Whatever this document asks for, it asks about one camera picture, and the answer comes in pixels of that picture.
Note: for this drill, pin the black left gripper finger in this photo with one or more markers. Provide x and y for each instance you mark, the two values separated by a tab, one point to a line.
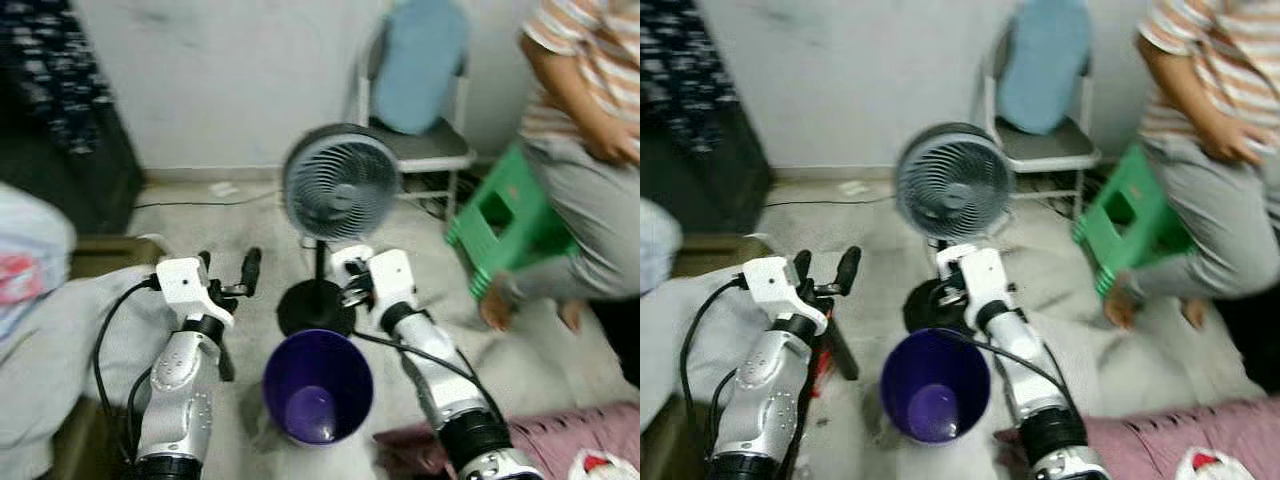
205	261
802	262
252	270
850	270

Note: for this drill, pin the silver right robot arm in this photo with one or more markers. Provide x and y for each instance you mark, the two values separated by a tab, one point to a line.
1025	370
440	370

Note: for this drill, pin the purple plastic bin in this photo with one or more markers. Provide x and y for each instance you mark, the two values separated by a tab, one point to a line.
935	390
318	390

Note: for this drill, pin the grey standing fan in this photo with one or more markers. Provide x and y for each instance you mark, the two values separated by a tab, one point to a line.
952	185
340	185

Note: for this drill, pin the grey cushioned wooden seat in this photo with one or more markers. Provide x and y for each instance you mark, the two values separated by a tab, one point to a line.
670	340
60	360

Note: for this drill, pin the grey folding chair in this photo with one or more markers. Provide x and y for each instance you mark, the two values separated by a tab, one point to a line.
430	150
1050	148

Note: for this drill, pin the green plastic stool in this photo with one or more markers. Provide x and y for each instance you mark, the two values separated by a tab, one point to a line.
535	200
1150	195

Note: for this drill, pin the person in striped shirt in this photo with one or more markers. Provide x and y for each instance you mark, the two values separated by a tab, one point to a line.
1220	200
590	200

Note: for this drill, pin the dark patterned cloth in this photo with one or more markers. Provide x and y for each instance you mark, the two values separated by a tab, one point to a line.
685	60
50	60

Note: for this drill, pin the blue seat cushion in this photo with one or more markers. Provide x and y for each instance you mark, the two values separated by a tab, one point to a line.
420	65
1045	65

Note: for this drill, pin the mauve cartoon print blanket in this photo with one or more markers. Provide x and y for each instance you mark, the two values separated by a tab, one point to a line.
560	435
1180	430

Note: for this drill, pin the white patterned cloth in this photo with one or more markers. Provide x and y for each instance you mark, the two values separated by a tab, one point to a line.
1215	468
600	468

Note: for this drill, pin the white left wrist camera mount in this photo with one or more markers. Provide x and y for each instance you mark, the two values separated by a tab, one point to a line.
775	285
185	280

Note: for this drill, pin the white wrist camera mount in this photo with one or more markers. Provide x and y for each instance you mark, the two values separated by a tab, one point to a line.
775	285
990	280
395	280
185	280

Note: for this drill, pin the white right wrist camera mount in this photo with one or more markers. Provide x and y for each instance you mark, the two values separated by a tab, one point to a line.
990	280
395	280

